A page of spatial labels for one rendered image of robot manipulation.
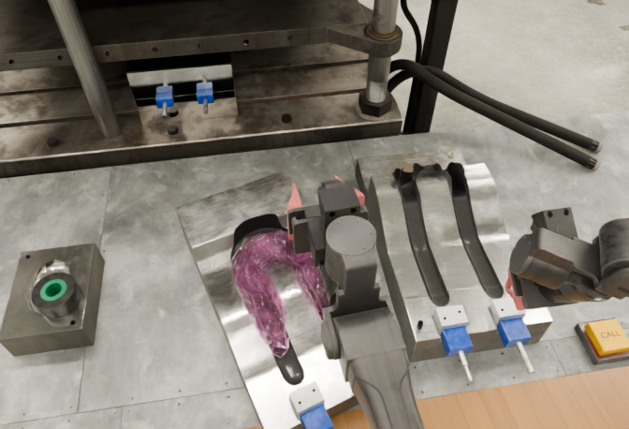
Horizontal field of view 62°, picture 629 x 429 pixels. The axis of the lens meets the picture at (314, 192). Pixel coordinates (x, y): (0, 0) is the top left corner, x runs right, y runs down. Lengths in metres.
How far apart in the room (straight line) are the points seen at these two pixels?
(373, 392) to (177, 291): 0.67
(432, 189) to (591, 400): 0.49
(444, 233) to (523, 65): 2.30
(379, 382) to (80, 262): 0.76
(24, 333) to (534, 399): 0.94
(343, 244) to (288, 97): 1.06
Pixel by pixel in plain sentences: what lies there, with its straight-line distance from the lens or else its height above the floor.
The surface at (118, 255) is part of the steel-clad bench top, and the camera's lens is 1.25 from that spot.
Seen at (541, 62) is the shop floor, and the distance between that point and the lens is 3.40.
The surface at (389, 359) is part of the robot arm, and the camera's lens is 0.59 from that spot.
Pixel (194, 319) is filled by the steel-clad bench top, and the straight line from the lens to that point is 1.12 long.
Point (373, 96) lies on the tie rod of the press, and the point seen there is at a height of 0.85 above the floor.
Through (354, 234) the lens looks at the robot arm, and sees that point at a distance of 0.58.
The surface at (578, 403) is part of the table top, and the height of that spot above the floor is 0.80.
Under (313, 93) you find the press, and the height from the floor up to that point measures 0.78.
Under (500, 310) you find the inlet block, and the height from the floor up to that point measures 0.92.
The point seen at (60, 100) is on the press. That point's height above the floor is 0.78.
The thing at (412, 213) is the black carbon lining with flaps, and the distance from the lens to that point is 1.12.
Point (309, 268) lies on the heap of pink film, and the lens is 1.00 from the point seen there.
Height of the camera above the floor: 1.76
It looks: 48 degrees down
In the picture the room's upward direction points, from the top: straight up
